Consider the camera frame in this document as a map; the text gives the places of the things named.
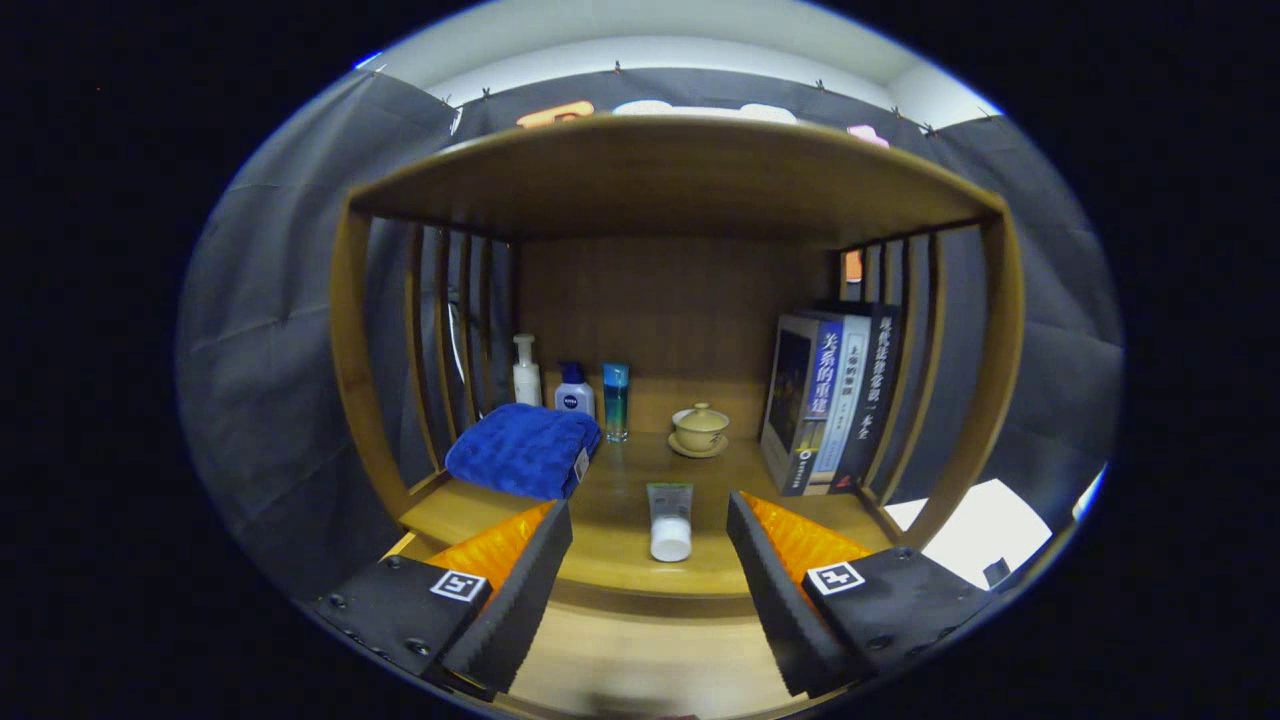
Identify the teal glass bottle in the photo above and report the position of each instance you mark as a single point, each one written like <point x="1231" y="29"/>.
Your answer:
<point x="616" y="405"/>

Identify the white cosmetic tube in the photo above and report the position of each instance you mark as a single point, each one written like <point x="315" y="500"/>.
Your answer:
<point x="670" y="535"/>

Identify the white bottle with blue cap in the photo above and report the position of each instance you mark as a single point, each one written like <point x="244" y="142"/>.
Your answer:
<point x="574" y="398"/>

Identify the blue folded towel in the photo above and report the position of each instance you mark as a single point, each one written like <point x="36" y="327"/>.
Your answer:
<point x="520" y="450"/>

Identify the blue spine book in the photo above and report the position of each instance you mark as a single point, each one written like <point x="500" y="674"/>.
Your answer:
<point x="795" y="400"/>

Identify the wooden countertop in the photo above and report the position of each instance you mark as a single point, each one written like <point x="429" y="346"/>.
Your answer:
<point x="610" y="540"/>

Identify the beige lidded tea cup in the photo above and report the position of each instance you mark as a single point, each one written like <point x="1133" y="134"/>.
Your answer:
<point x="699" y="430"/>

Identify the black spine book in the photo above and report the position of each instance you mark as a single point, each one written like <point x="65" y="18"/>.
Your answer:
<point x="868" y="400"/>

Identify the white pump bottle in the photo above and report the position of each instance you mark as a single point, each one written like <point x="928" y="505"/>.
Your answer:
<point x="527" y="380"/>

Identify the black backdrop cloth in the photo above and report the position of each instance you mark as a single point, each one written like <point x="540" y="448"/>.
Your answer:
<point x="280" y="300"/>

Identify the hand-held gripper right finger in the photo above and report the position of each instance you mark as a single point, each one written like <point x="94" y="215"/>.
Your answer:
<point x="775" y="595"/>

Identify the wooden cabinet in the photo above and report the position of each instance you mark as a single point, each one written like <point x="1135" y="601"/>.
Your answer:
<point x="670" y="170"/>

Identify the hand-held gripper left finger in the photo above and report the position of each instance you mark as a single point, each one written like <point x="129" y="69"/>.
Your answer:
<point x="515" y="600"/>

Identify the pale spine book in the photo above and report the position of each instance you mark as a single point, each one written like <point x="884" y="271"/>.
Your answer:
<point x="840" y="400"/>

